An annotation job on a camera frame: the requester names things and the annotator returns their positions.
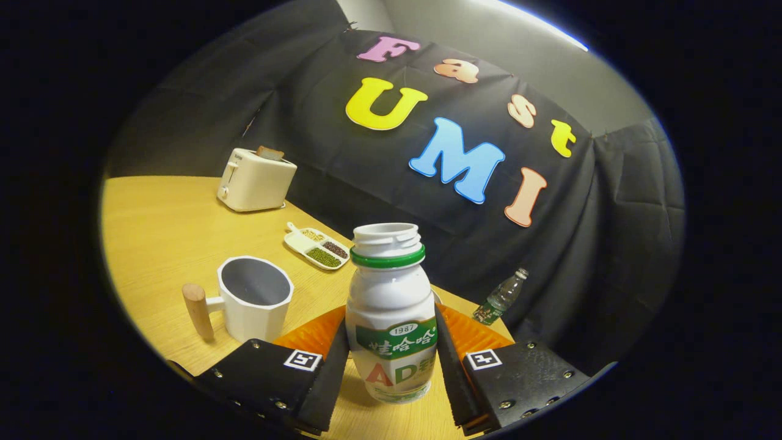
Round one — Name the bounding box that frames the black backdrop cloth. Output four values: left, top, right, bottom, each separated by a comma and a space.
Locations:
107, 0, 686, 373

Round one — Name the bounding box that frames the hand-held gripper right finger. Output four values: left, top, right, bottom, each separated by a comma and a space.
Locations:
433, 302, 592, 436

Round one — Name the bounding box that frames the white cup with wooden handle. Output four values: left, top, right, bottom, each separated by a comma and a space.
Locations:
181, 255, 294, 343

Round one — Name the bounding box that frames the white juice bottle green label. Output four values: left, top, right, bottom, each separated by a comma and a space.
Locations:
345, 222, 439, 404

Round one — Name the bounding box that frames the white divided tray with beans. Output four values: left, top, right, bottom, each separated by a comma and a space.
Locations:
283, 222, 351, 271

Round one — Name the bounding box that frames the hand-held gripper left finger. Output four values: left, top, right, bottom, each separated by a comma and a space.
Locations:
192, 306, 350, 436

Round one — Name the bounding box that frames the cream toaster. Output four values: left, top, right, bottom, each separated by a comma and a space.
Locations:
217, 147, 298, 213

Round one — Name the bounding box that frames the wooden table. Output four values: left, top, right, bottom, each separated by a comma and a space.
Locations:
101, 176, 515, 440

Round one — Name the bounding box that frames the clear plastic water bottle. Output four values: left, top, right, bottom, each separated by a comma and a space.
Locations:
472, 268, 530, 326

